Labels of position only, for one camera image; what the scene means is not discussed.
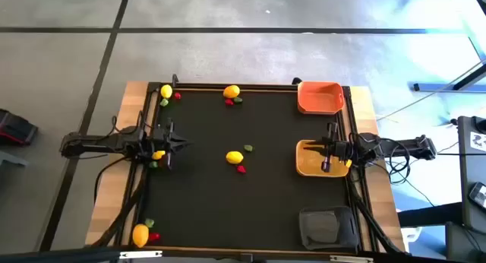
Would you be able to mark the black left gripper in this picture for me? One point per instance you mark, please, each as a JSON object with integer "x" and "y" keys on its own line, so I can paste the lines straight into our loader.
{"x": 169, "y": 141}

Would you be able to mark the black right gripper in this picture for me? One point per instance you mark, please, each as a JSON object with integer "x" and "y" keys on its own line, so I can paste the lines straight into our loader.
{"x": 339, "y": 149}

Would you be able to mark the yellow toy lemon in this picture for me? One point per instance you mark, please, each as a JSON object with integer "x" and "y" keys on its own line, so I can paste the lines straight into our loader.
{"x": 166, "y": 91}
{"x": 158, "y": 154}
{"x": 234, "y": 157}

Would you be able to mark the small green toy pepper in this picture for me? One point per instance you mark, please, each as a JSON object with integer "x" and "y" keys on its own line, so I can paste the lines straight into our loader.
{"x": 164, "y": 102}
{"x": 153, "y": 164}
{"x": 237, "y": 100}
{"x": 248, "y": 147}
{"x": 149, "y": 222}

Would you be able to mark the small red toy pepper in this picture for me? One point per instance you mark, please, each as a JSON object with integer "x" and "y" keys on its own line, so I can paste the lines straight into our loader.
{"x": 229, "y": 102}
{"x": 177, "y": 96}
{"x": 241, "y": 169}
{"x": 153, "y": 236}

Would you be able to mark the orange plastic basket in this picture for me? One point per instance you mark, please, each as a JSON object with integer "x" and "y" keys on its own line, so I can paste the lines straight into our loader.
{"x": 320, "y": 97}

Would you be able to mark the orange-yellow toy lemon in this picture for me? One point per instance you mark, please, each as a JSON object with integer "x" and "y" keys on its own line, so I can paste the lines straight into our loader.
{"x": 140, "y": 235}
{"x": 231, "y": 91}

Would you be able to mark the dark grey plastic basket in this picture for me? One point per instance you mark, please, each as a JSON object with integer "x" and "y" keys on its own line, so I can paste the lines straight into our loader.
{"x": 319, "y": 229}

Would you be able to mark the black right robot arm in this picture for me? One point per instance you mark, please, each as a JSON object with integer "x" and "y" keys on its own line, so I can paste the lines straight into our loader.
{"x": 398, "y": 147}

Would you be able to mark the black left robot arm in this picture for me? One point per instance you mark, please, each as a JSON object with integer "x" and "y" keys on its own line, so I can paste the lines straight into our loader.
{"x": 106, "y": 143}

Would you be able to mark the yellow plastic basket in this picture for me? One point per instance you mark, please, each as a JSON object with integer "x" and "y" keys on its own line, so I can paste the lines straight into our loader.
{"x": 307, "y": 168}

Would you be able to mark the black round knob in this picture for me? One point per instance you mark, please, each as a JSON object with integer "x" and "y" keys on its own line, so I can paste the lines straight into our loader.
{"x": 296, "y": 80}

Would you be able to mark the black table mat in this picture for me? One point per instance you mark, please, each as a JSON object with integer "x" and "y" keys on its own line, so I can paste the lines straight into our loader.
{"x": 228, "y": 210}

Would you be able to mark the black floor bar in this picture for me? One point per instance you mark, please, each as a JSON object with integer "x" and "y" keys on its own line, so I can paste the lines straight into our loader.
{"x": 429, "y": 214}

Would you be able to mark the blue floor bar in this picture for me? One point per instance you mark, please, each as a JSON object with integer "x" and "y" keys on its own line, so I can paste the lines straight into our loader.
{"x": 448, "y": 87}

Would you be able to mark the dark grey equipment cart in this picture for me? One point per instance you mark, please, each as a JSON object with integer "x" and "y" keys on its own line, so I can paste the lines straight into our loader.
{"x": 469, "y": 202}

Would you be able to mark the white cart sticker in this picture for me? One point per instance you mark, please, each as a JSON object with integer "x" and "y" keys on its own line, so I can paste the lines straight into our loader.
{"x": 479, "y": 140}

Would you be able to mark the red and black case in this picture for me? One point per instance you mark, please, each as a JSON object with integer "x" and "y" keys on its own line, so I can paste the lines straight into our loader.
{"x": 15, "y": 128}

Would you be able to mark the black smartphone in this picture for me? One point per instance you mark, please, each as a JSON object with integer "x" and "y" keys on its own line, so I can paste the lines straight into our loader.
{"x": 478, "y": 195}

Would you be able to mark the black diagonal stand leg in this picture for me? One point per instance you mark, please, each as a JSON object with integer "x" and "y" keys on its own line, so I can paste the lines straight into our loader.
{"x": 471, "y": 77}

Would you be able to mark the grey floor object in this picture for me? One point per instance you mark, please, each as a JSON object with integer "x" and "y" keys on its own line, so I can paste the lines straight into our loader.
{"x": 11, "y": 159}

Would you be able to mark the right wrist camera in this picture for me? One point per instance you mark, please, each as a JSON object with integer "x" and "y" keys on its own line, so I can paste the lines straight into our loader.
{"x": 326, "y": 164}

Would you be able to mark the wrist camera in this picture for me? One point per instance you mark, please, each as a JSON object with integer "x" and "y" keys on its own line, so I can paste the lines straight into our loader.
{"x": 326, "y": 164}
{"x": 167, "y": 162}

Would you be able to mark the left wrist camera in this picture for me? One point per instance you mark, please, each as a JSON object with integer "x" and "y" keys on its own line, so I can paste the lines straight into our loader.
{"x": 167, "y": 162}

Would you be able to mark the black hooked post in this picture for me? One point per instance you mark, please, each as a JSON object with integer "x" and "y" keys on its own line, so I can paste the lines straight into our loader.
{"x": 174, "y": 80}

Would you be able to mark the black metal table frame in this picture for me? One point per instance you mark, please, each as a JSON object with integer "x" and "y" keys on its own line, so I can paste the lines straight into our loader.
{"x": 235, "y": 86}

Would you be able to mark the silver metal bracket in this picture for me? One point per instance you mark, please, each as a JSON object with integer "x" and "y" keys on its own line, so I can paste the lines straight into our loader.
{"x": 351, "y": 259}
{"x": 140, "y": 254}

